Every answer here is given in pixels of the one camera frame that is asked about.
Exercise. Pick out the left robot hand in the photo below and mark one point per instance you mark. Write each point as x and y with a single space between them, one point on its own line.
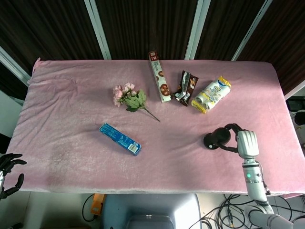
7 167

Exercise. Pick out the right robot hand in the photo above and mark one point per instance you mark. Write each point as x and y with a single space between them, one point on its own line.
246 144

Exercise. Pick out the black round object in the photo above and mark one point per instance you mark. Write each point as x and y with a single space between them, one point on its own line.
221 136

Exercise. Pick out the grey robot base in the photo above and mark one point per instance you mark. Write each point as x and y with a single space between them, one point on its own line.
150 210

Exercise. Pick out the yellow white wipes pack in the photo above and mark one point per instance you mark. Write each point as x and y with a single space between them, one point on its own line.
212 94

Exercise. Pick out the brown snack wrapper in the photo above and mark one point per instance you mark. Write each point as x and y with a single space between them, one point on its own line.
186 88

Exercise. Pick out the pink fleece table cloth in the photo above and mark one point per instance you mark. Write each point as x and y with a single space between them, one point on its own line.
95 148

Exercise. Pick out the orange power strip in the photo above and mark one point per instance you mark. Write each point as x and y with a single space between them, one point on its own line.
97 204

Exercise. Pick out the long cookie box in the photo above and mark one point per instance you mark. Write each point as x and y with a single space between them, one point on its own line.
159 77

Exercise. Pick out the blue toothpaste box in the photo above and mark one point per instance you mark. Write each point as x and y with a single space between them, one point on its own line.
120 139

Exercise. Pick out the pink artificial flower bouquet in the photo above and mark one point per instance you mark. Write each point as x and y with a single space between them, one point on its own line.
131 97

